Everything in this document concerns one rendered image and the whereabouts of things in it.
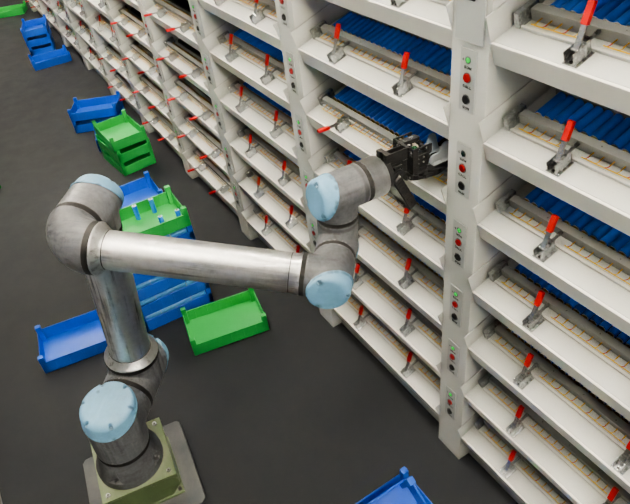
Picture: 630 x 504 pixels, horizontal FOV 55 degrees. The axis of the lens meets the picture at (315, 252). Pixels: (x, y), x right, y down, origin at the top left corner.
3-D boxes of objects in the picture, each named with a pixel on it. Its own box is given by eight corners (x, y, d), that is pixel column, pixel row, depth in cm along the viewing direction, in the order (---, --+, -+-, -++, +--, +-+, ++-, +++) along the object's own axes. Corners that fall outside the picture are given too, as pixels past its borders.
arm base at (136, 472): (111, 502, 168) (102, 484, 161) (88, 453, 180) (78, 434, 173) (174, 464, 176) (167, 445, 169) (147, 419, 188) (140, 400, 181)
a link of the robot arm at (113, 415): (85, 462, 167) (65, 426, 155) (109, 409, 179) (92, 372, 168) (138, 467, 165) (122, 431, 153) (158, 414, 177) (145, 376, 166)
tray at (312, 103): (450, 217, 138) (441, 189, 132) (311, 125, 180) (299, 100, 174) (513, 164, 141) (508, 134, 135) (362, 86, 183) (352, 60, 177)
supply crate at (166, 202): (114, 256, 217) (107, 239, 212) (99, 229, 231) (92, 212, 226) (191, 225, 227) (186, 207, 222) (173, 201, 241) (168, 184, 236)
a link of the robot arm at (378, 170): (375, 207, 130) (350, 189, 136) (394, 200, 131) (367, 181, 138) (375, 171, 124) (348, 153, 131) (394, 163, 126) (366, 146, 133)
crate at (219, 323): (194, 356, 230) (189, 342, 225) (184, 321, 245) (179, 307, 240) (269, 330, 236) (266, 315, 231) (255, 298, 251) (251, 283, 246)
